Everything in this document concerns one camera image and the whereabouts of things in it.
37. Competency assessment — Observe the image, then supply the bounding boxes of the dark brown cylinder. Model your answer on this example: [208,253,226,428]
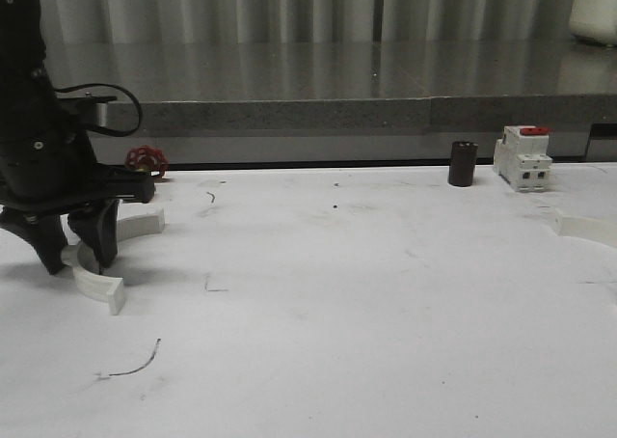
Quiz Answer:
[447,141,478,187]

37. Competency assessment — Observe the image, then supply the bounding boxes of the grey stone counter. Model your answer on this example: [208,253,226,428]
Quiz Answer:
[46,40,616,166]

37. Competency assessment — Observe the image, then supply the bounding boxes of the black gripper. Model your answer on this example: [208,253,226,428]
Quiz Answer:
[1,95,155,275]

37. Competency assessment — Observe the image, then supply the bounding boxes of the grey curtain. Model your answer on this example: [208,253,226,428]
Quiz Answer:
[40,0,573,44]

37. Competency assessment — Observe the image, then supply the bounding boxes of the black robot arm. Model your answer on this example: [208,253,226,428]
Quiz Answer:
[1,0,155,274]

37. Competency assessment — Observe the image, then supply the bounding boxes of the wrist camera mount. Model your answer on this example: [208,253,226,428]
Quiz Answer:
[59,95,117,133]

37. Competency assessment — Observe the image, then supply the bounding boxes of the white appliance on counter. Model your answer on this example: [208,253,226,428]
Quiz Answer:
[569,0,616,46]

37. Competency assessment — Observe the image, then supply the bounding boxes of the white circuit breaker red switch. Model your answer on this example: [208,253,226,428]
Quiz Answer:
[493,125,552,192]

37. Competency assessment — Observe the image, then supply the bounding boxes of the black camera cable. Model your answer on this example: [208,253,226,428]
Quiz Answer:
[51,83,144,138]

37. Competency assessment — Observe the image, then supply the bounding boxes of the white half clamp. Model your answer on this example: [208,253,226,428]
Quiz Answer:
[61,207,167,315]
[550,208,616,248]

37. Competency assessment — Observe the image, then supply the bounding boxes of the brass valve red handwheel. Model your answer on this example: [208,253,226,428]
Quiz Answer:
[124,145,169,179]

